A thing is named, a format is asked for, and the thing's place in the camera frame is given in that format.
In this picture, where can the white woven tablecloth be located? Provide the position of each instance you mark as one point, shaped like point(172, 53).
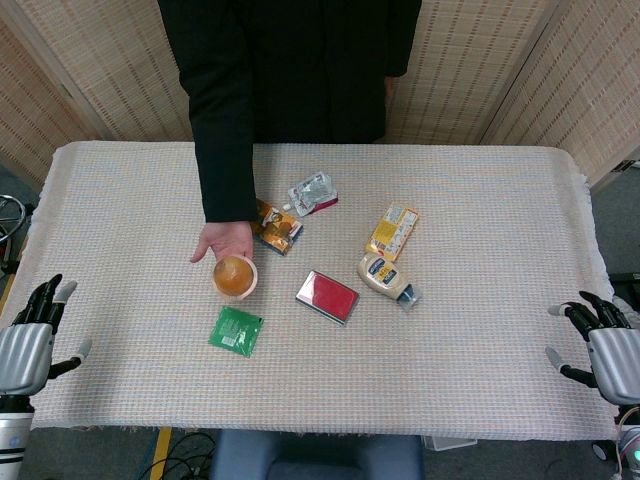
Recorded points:
point(400, 370)

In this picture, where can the person's open bare hand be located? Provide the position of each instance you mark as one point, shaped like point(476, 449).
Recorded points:
point(227, 237)

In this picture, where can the black sleeved person forearm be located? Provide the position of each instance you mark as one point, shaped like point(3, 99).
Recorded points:
point(225, 175)

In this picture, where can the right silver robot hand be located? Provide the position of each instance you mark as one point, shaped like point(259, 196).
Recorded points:
point(617, 360)

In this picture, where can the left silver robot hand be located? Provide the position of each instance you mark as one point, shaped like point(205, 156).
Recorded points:
point(25, 357)

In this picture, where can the red flat box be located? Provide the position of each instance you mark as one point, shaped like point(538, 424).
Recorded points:
point(328, 297)

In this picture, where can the yellow snack package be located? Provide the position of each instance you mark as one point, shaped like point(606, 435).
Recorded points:
point(392, 232)

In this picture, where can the person's hanging bare hand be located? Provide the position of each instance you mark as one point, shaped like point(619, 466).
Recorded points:
point(389, 92)

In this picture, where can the white box under table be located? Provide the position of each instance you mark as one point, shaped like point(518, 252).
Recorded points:
point(450, 442)

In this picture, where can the green foil sachet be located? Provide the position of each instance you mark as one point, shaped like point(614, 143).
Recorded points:
point(235, 331)

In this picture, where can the blue padded chair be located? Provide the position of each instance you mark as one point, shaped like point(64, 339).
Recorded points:
point(315, 457)

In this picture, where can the mayonnaise squeeze bottle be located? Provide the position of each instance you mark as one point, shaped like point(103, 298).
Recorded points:
point(382, 276)

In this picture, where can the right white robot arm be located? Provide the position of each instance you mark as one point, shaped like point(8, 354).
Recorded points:
point(631, 445)

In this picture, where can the person torso in black coat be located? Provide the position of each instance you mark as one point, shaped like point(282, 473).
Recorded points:
point(310, 65)

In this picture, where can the silver spout pouch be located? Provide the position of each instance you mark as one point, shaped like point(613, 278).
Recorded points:
point(312, 195)

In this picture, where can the black device beside table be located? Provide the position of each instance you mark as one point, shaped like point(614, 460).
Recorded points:
point(625, 284)

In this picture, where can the orange jelly cup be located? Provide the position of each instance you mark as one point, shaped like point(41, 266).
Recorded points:
point(234, 276)

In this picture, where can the orange foil snack packet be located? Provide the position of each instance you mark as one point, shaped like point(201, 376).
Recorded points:
point(277, 232)

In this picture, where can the bamboo folding screen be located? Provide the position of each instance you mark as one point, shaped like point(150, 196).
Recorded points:
point(100, 60)

